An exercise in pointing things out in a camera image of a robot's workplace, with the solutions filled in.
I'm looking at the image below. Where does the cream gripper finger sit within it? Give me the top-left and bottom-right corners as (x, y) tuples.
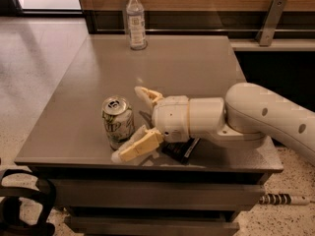
(134, 87), (163, 110)
(111, 125), (163, 163)

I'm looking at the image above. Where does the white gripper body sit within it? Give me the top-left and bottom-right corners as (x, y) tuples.
(152, 95), (190, 143)

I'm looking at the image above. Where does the green white 7up can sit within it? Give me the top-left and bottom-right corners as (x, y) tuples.
(101, 95), (135, 150)

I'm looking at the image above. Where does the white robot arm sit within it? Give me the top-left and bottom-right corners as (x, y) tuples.
(111, 83), (315, 164)

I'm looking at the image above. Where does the clear plastic water bottle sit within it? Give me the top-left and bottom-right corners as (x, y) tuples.
(126, 0), (147, 50)

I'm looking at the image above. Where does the black snack packet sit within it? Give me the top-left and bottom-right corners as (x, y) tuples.
(161, 139), (199, 164)

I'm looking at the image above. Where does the grey upper drawer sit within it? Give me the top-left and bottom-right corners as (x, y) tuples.
(52, 179), (265, 210)

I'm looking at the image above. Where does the grey drawer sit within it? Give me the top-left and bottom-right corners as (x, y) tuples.
(65, 216), (239, 236)
(52, 179), (265, 210)

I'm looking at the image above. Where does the grey lower drawer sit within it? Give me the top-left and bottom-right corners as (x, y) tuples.
(65, 216), (239, 236)

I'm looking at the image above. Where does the striped white power strip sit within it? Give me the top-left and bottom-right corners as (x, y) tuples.
(259, 194), (311, 206)

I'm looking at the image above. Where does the metal wall bracket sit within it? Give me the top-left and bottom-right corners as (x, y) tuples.
(256, 0), (287, 47)

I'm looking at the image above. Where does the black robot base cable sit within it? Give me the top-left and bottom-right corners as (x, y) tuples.
(0, 168), (57, 236)

